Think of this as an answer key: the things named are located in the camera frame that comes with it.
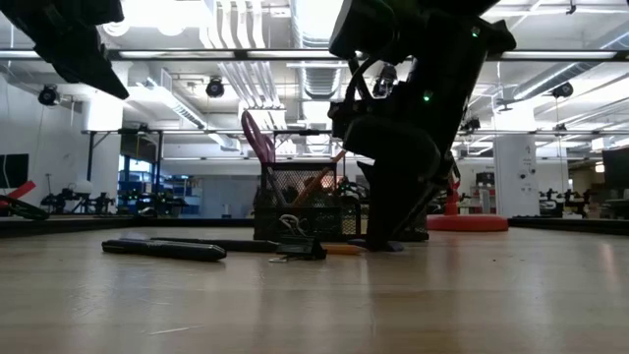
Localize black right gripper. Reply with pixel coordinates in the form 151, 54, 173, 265
342, 68, 474, 250

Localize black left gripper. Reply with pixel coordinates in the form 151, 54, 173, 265
0, 0, 130, 101

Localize black binder clip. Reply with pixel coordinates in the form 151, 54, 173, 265
268, 213, 328, 264

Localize purple handled scissors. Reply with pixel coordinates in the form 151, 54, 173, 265
240, 110, 291, 207

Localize black pen with white print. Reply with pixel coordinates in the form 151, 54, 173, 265
101, 238, 228, 263

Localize black mesh desk organizer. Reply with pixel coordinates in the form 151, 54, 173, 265
254, 161, 429, 243

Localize black overhead beam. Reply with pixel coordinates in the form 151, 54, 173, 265
0, 47, 629, 63

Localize background robot station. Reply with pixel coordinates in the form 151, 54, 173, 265
40, 179, 119, 216

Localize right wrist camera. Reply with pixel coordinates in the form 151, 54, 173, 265
327, 100, 368, 141

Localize black background rig frame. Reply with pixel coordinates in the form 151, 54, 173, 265
272, 130, 348, 168

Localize dark wall screen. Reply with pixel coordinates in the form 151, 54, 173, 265
0, 152, 29, 189

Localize red and black strap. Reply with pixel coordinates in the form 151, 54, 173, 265
0, 180, 50, 221

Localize black aluminium table frame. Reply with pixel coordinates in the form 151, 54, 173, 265
0, 214, 629, 239

